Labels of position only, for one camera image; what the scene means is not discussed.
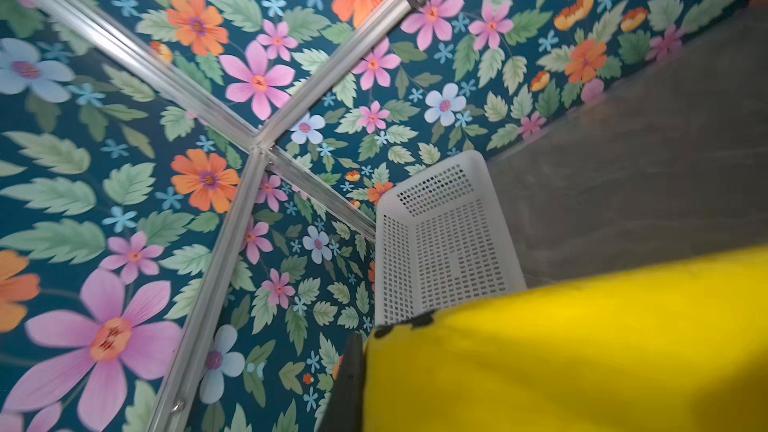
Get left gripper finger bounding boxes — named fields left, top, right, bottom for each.
left=317, top=334, right=366, bottom=432

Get white plastic laundry basket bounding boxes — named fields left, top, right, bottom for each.
left=375, top=151, right=527, bottom=326

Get yellow shorts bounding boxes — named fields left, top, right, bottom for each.
left=362, top=247, right=767, bottom=431

